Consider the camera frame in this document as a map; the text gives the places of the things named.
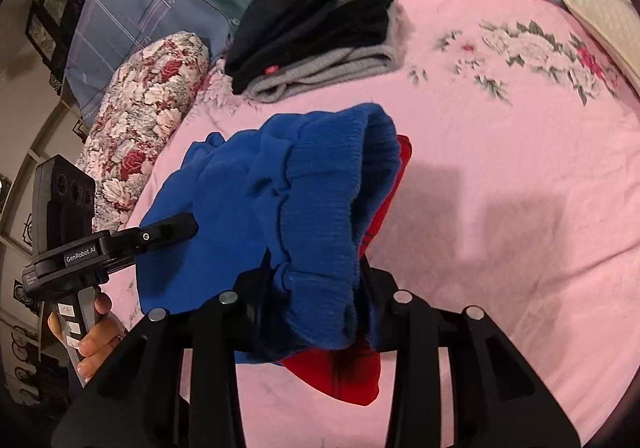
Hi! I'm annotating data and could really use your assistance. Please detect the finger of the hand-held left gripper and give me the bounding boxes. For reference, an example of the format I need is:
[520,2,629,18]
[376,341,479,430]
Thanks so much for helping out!
[107,213,200,269]

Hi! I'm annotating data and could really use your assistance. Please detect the blue and red pants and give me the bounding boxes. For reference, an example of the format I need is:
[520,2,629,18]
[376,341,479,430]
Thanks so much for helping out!
[136,102,413,406]

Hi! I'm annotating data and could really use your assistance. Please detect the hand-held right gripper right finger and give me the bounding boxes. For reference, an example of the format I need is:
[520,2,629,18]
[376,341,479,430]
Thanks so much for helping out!
[357,255,583,448]

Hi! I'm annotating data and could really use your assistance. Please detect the pink floral bedsheet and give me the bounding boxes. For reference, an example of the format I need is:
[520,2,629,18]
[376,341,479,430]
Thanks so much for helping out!
[107,0,640,448]

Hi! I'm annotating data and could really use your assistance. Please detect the black folded pants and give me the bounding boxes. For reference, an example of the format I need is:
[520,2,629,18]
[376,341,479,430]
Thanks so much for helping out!
[225,0,396,96]

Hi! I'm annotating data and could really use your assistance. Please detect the cream quilted pillow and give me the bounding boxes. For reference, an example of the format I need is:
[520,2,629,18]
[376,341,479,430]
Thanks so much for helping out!
[560,0,640,93]

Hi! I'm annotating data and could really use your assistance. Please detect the blue plaid pillow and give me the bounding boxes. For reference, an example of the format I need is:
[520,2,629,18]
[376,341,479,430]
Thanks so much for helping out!
[65,0,241,121]

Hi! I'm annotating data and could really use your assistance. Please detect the person's left hand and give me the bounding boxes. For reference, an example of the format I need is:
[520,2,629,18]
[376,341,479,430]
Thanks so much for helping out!
[47,292,126,379]

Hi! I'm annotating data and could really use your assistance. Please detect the grey folded garment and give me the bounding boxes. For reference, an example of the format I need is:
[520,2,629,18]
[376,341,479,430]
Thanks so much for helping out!
[247,45,401,103]

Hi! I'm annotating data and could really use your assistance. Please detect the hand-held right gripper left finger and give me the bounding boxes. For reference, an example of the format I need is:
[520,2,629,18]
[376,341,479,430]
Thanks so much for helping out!
[50,250,273,448]

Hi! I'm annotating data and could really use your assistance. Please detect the floral quilt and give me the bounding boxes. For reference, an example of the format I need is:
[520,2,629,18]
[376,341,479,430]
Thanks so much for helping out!
[77,32,211,233]

